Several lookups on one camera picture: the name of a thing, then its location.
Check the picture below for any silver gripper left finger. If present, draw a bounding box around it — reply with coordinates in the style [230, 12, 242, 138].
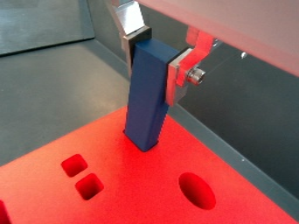
[107, 0, 152, 74]

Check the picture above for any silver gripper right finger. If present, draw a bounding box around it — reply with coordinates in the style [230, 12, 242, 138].
[166, 26, 215, 106]

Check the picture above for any blue rectangular block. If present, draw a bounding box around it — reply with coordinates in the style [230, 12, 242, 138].
[126, 38, 179, 151]

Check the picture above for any red shape sorting board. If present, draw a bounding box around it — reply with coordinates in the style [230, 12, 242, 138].
[0, 109, 299, 224]

